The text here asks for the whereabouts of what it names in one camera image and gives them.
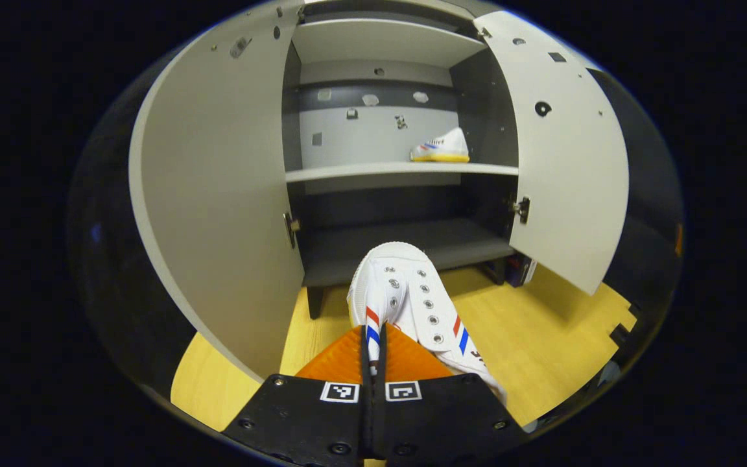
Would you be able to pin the white shoe with striped sides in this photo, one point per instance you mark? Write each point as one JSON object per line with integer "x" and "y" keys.
{"x": 412, "y": 292}
{"x": 445, "y": 146}

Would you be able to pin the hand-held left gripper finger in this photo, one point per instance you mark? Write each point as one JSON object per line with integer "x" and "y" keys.
{"x": 366, "y": 408}
{"x": 380, "y": 415}

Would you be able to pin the black backdrop cloth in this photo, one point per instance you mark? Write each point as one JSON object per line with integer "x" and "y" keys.
{"x": 107, "y": 259}

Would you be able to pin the dark printed box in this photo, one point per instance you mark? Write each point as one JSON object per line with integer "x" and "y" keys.
{"x": 521, "y": 269}

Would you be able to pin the cabinet door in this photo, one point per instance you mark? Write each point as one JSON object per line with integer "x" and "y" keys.
{"x": 218, "y": 194}
{"x": 574, "y": 181}

